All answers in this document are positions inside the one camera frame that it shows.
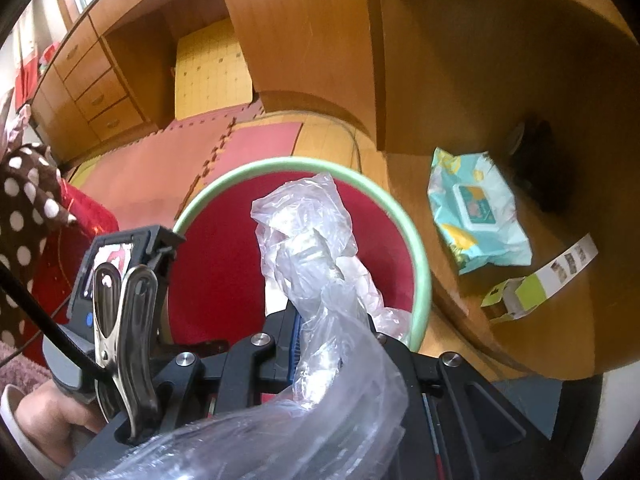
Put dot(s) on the wooden corner shelf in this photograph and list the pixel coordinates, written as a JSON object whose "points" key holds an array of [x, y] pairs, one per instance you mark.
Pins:
{"points": [[500, 60]]}

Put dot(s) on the single pink foam tile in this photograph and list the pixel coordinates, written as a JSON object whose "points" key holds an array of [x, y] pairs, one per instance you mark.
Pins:
{"points": [[260, 145]]}

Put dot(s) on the yellow grid mat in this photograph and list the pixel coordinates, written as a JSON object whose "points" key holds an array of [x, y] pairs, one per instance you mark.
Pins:
{"points": [[210, 70]]}

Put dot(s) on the person's foot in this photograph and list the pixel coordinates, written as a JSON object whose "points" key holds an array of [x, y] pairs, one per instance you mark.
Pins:
{"points": [[50, 410]]}

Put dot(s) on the pink floral cloth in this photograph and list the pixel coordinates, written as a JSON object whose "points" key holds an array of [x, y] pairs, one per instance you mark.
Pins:
{"points": [[12, 120]]}

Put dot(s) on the wooden drawer desk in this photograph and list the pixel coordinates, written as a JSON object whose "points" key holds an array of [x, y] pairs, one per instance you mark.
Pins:
{"points": [[90, 75]]}

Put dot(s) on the clear plastic bag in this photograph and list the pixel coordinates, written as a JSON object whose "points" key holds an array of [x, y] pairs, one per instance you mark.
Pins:
{"points": [[310, 260]]}

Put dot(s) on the red bucket with green rim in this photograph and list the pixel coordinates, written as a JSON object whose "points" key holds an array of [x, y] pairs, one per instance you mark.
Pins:
{"points": [[225, 270]]}

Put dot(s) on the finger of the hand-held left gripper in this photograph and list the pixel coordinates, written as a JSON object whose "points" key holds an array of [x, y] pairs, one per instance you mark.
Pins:
{"points": [[200, 347]]}

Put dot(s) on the large pink foam mat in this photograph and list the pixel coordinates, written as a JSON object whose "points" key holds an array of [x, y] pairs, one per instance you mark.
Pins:
{"points": [[150, 175]]}

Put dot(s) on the blue floor mat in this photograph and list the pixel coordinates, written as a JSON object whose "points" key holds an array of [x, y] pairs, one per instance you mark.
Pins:
{"points": [[530, 400]]}

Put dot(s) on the black dark object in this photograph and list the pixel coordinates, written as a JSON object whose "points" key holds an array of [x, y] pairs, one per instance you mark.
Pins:
{"points": [[540, 170]]}

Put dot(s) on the white slipper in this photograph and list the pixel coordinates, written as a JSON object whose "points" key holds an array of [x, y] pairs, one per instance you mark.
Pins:
{"points": [[25, 450]]}

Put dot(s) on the white and green carton box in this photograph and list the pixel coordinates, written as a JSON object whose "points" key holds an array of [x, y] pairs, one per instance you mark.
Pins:
{"points": [[530, 290]]}

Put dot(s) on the red cloth with gold stars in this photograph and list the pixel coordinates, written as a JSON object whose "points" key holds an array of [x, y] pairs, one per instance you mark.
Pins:
{"points": [[85, 220]]}

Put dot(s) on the metal spring clip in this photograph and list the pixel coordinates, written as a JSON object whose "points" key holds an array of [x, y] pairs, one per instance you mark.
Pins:
{"points": [[125, 340]]}

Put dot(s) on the red paper item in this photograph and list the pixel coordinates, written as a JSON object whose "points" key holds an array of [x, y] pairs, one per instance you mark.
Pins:
{"points": [[25, 80]]}

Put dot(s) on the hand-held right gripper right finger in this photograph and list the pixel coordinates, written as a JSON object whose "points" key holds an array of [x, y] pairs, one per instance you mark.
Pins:
{"points": [[425, 375]]}

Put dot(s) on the brown polka-dot cloth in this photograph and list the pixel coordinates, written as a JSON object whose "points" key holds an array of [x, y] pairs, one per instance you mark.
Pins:
{"points": [[25, 210]]}

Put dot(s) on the light blue wet wipes pack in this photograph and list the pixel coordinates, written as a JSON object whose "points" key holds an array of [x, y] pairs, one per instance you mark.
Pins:
{"points": [[475, 210]]}

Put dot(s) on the wooden wardrobe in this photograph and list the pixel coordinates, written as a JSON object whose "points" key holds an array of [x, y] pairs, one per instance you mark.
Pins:
{"points": [[300, 25]]}

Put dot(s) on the fluffy grey rug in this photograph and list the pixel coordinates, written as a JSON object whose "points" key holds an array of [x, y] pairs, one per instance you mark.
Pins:
{"points": [[20, 365]]}

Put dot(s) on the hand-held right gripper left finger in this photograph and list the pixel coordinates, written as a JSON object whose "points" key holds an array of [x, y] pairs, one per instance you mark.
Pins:
{"points": [[297, 345]]}

